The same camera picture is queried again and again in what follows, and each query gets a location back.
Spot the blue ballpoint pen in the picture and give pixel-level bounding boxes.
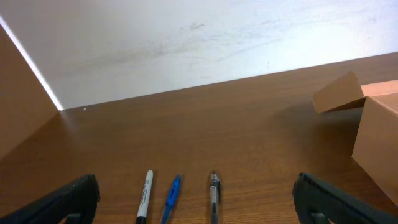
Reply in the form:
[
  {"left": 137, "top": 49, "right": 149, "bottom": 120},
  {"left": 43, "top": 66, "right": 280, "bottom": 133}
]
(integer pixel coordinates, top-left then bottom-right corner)
[{"left": 160, "top": 175, "right": 181, "bottom": 224}]

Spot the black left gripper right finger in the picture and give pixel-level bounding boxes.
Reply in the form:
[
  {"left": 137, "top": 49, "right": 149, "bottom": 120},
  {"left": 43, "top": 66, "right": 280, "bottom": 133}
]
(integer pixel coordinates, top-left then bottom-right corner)
[{"left": 292, "top": 172, "right": 397, "bottom": 224}]

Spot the clear black ballpoint pen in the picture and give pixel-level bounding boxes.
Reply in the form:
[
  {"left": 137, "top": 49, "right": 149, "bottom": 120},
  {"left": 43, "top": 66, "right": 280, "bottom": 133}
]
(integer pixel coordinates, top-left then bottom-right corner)
[{"left": 210, "top": 172, "right": 221, "bottom": 224}]

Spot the black white marker pen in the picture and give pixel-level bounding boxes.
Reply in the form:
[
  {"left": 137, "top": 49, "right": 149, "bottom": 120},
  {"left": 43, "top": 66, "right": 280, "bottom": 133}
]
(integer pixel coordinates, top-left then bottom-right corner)
[{"left": 136, "top": 170, "right": 154, "bottom": 224}]

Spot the brown cardboard box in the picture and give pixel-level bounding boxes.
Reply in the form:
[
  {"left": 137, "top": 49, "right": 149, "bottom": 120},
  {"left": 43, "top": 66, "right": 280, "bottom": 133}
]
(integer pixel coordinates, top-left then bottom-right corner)
[{"left": 312, "top": 72, "right": 397, "bottom": 204}]

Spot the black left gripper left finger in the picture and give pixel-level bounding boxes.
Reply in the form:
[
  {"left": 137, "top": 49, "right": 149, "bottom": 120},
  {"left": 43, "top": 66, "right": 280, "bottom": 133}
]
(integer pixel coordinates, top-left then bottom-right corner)
[{"left": 1, "top": 174, "right": 100, "bottom": 224}]

